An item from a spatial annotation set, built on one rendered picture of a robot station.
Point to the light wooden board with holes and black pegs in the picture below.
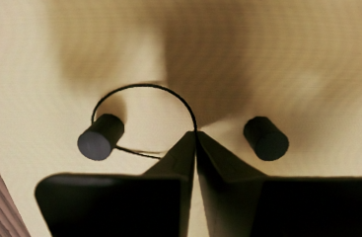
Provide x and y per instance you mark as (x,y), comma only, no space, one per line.
(255,73)

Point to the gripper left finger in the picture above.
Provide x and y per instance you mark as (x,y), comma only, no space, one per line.
(123,203)

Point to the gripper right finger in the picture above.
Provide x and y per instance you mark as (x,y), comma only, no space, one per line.
(241,201)

